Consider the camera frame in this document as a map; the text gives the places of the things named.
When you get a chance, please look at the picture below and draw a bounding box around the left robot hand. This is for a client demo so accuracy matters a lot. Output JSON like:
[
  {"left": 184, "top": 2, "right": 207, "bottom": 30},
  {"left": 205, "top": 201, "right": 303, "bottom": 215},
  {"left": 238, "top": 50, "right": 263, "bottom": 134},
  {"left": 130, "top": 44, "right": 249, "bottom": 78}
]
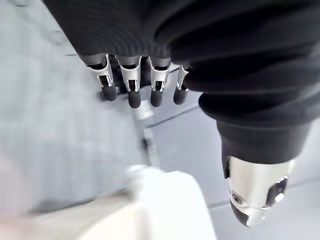
[{"left": 41, "top": 0, "right": 320, "bottom": 229}]

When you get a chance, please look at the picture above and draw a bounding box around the grey bed sheet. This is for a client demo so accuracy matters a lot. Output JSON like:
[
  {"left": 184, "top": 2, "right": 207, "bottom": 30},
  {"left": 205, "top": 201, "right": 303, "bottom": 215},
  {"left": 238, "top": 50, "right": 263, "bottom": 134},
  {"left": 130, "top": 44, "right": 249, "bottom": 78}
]
[{"left": 0, "top": 0, "right": 145, "bottom": 213}]

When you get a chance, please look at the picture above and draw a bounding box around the silver robot leg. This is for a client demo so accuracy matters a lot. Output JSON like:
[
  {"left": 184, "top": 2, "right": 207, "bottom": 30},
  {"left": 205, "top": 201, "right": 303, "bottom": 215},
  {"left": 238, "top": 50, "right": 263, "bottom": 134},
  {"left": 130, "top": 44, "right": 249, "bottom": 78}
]
[{"left": 126, "top": 106, "right": 218, "bottom": 240}]

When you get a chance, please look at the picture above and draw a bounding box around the beige wooden bed frame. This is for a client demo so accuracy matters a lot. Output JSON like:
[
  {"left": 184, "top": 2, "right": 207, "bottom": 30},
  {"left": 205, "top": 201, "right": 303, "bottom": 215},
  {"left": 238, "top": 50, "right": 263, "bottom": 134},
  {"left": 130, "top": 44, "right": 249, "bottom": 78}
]
[{"left": 29, "top": 191, "right": 143, "bottom": 240}]

